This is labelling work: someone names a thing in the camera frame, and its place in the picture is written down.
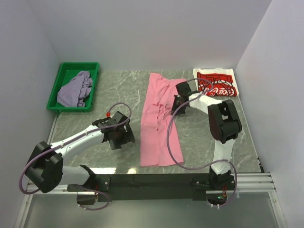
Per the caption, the pink t-shirt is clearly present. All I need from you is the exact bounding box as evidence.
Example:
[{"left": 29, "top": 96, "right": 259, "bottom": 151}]
[{"left": 140, "top": 73, "right": 186, "bottom": 167}]

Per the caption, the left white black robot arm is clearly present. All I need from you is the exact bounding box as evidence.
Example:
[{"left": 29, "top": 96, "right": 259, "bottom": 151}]
[{"left": 23, "top": 111, "right": 135, "bottom": 193}]

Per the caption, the folded red white Coca-Cola t-shirt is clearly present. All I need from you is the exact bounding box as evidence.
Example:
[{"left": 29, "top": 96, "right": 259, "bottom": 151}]
[{"left": 193, "top": 68, "right": 239, "bottom": 97}]

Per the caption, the green plastic bin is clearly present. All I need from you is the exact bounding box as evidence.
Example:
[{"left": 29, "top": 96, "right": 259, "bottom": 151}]
[{"left": 47, "top": 62, "right": 99, "bottom": 112}]

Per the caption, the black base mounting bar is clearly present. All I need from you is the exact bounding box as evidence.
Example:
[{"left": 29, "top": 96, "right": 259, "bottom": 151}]
[{"left": 67, "top": 172, "right": 237, "bottom": 206}]

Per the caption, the lavender t-shirt in bin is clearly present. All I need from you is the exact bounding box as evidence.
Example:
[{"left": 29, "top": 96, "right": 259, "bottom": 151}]
[{"left": 57, "top": 71, "right": 93, "bottom": 107}]

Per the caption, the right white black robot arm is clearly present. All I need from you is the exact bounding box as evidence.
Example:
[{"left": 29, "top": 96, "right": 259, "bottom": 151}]
[{"left": 166, "top": 81, "right": 242, "bottom": 190}]

